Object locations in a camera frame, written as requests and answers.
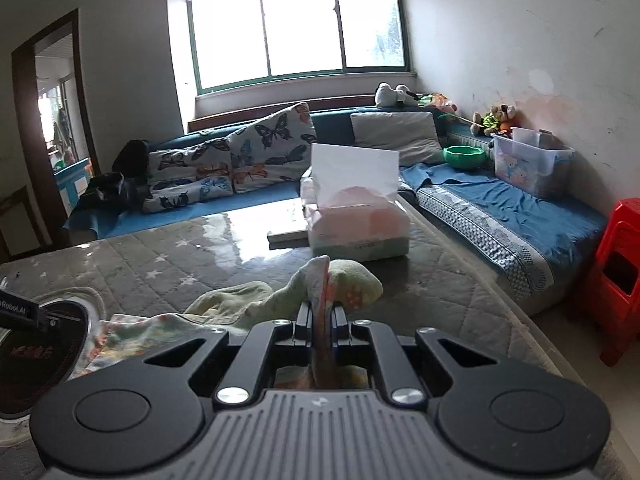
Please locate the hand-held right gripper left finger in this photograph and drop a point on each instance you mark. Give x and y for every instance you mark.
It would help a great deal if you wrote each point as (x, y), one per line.
(302, 327)

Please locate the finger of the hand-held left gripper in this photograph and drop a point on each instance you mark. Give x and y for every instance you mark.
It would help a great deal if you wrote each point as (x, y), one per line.
(60, 321)

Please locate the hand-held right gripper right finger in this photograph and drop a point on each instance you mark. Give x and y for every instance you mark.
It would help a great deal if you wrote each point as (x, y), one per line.
(340, 330)

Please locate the striped patterned button shirt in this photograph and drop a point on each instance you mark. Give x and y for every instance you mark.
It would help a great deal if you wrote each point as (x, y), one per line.
(240, 305)

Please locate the round black cooktop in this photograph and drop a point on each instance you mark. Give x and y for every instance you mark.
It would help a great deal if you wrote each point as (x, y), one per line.
(45, 360)

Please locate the pink tissue pack with paper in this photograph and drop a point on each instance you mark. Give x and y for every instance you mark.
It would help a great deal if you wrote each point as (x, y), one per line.
(357, 220)

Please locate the grey quilted star table cover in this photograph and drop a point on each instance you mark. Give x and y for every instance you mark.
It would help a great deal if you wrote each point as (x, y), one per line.
(440, 280)

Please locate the blue cabinet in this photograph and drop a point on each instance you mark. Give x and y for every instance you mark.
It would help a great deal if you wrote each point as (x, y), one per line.
(74, 182)

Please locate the black clothing pile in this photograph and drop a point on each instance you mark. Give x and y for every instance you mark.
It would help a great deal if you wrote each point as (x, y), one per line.
(117, 180)

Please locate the upright butterfly print pillow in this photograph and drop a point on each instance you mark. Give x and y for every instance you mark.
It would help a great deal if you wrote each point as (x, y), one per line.
(272, 147)

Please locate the long butterfly print pillow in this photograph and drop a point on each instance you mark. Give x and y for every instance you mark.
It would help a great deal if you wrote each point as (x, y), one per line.
(190, 175)

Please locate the grey pillow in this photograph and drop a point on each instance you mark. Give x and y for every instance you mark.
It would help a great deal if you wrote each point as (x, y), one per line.
(395, 135)

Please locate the blue sofa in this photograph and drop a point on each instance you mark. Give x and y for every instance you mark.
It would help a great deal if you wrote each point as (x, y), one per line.
(500, 205)

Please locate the green bowl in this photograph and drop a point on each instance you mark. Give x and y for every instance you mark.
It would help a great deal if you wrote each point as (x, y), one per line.
(464, 157)

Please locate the white plush toy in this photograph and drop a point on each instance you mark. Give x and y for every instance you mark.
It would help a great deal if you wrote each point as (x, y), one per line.
(395, 95)

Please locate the colourful plush toy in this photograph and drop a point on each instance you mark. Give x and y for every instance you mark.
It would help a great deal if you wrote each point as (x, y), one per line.
(440, 102)

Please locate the clear plastic storage box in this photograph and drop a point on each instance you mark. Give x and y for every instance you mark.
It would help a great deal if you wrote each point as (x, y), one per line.
(530, 165)

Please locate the brown teddy bear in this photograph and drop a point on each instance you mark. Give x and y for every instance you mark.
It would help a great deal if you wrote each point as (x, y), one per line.
(495, 120)

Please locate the red plastic stool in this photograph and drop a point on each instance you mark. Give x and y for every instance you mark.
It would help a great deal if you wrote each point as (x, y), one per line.
(620, 280)

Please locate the green framed window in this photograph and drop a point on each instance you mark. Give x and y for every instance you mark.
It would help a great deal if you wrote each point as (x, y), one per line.
(300, 30)

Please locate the dark wooden door frame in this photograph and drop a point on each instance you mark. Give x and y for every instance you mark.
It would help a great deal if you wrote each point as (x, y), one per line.
(22, 135)

